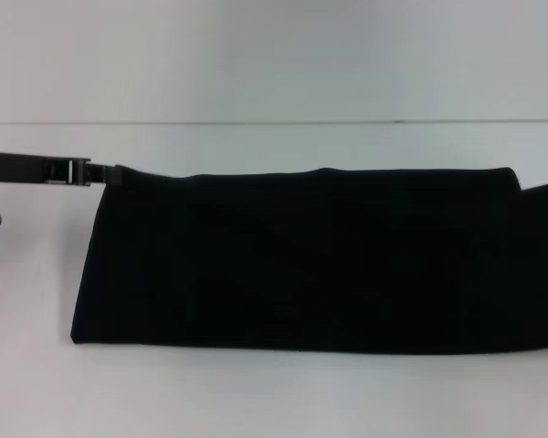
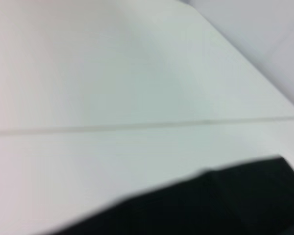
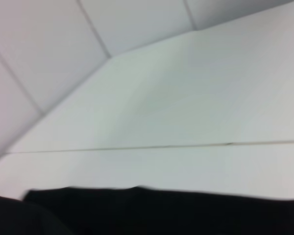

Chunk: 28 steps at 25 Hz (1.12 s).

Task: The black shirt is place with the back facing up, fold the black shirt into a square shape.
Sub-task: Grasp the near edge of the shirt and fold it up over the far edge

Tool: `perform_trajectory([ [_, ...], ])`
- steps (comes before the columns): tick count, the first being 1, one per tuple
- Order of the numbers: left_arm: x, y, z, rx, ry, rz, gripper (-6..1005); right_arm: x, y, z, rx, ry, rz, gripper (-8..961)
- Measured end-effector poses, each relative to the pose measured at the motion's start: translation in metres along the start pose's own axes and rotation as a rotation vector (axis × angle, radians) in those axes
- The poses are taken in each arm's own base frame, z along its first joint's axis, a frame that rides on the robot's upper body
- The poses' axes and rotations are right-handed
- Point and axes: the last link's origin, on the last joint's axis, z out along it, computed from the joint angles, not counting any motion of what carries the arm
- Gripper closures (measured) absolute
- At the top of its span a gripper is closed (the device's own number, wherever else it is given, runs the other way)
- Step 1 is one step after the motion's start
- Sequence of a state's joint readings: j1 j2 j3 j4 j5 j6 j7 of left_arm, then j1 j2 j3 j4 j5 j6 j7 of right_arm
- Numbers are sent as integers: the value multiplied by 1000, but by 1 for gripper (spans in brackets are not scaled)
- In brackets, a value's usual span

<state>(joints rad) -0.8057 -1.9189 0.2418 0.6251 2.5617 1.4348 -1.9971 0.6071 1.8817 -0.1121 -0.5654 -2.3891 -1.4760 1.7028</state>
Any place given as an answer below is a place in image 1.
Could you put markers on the black t-shirt with FREE print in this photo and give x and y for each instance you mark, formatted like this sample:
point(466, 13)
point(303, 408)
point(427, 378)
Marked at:
point(301, 264)

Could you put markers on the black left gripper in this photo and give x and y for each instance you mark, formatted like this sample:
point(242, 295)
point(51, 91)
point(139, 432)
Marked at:
point(18, 168)

